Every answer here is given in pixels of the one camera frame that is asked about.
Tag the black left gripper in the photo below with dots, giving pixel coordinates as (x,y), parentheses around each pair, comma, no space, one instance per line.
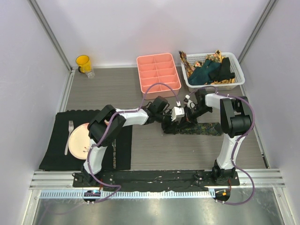
(169,129)

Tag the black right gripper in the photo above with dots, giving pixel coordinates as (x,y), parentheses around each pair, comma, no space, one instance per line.
(187,116)

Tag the dark patterned necktie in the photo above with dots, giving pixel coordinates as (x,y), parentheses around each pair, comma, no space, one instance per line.
(186,127)

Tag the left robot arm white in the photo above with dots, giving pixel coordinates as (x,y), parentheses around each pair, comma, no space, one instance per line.
(109,122)

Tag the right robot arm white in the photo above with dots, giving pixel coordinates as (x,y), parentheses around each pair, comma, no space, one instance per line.
(236,120)

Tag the teal green tie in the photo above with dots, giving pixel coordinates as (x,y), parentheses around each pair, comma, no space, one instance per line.
(200,76)

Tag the black tie in basket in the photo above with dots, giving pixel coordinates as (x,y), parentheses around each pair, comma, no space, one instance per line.
(223,72)

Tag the black scalloped placemat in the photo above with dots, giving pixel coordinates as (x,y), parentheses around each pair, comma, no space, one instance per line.
(55,160)

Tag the pink divided organizer tray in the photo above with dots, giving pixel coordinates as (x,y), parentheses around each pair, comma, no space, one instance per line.
(158,76)

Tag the yellow floral tie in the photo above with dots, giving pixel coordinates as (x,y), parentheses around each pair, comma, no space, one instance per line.
(189,68)

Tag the white plastic basket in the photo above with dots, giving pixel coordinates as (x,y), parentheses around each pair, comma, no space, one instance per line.
(235,67)

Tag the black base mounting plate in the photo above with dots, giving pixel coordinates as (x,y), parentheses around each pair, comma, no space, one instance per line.
(155,180)

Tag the pink and cream plate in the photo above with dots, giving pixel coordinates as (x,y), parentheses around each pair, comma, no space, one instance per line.
(79,142)

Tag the clear small glass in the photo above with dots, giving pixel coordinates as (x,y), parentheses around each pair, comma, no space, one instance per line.
(90,74)

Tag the silver fork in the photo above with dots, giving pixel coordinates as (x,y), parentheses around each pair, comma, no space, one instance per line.
(70,130)

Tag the yellow plastic cup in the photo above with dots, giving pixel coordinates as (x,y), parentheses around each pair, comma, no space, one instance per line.
(84,64)

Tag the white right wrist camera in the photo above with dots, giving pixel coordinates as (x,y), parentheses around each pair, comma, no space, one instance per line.
(188,102)

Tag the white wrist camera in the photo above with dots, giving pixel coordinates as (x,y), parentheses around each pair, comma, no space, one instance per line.
(188,102)
(177,112)

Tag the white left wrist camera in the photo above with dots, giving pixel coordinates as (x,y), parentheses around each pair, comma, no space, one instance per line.
(177,112)

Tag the knife with patterned handle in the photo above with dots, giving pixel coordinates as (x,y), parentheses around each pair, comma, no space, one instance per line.
(114,153)

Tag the aluminium frame rail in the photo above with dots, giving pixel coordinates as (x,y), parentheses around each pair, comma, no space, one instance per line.
(60,185)

